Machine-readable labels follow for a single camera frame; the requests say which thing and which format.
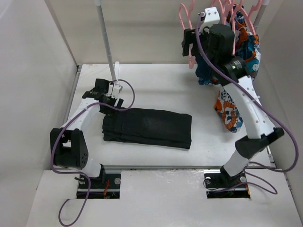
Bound black trousers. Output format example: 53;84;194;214
102;108;192;149

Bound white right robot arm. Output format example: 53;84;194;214
181;24;285;186

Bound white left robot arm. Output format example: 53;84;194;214
50;79;123;188

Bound pink hanger with navy garment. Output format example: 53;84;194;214
211;0;235;25

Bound pink hanger with patterned garment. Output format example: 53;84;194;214
228;0;263;54

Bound patterned orange teal garment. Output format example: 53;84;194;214
199;15;261;133

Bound navy blue hanging garment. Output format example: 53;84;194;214
196;54;212;85

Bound white rack left foot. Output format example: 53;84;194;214
114;61;120;81

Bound silver rack right pole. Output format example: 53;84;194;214
253;0;270;29

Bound silver rack pole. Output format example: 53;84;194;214
95;0;116;81
253;0;270;29

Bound silver rack left pole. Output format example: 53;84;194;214
95;0;116;81

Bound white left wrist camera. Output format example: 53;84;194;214
108;81;123;98

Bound metal rail strip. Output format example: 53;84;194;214
105;165;221;170

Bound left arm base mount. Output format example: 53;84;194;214
75;172;121;199

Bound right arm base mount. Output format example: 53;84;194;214
203;173;250;199

